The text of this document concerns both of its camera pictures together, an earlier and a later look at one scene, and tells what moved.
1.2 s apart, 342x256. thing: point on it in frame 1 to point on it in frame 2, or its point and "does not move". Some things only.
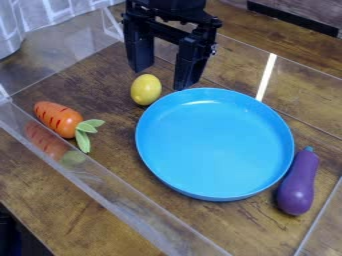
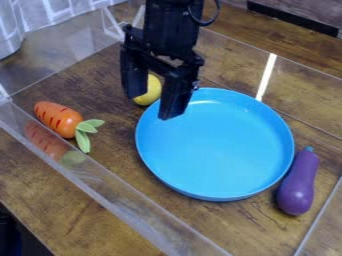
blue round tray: x=214 y=143 does not move
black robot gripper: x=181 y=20 to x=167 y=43
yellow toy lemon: x=146 y=89 does not move
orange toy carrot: x=66 y=122 does not move
